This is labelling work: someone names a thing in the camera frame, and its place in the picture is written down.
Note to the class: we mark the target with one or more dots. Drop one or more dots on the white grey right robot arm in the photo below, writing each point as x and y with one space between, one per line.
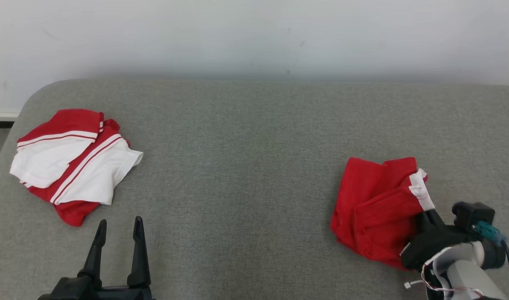
467 271

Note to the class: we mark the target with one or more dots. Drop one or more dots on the white baseboard with black strip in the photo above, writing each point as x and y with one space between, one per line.
0 114

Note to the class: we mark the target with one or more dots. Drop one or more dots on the red shorts with white stripe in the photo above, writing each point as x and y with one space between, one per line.
371 208

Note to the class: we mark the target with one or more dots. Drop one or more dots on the grey fabric sofa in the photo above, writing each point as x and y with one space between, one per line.
237 166

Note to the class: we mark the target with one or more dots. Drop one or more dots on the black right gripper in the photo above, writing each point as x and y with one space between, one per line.
433 243

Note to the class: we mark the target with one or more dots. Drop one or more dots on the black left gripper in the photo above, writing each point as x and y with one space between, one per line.
96 293

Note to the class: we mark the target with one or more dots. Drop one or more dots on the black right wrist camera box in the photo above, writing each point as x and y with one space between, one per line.
471 214

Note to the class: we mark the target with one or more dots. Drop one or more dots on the red white basketball jersey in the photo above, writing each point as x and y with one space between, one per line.
87 175

